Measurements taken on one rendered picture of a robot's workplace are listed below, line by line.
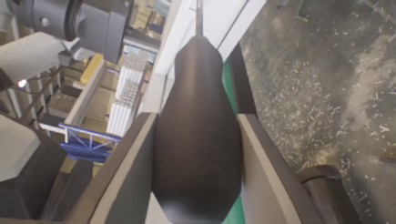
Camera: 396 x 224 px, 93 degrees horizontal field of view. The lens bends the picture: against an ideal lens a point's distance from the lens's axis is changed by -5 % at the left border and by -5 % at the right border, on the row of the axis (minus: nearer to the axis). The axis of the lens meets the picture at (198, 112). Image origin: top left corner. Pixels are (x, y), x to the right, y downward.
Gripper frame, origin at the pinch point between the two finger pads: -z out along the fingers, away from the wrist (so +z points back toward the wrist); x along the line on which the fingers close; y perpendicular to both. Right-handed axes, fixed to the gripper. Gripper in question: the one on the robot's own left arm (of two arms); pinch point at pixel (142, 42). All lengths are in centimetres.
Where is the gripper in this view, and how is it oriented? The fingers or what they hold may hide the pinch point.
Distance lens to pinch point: 37.9
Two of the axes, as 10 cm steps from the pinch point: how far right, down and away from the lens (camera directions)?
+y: 0.1, -7.5, 6.6
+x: 4.3, -5.9, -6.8
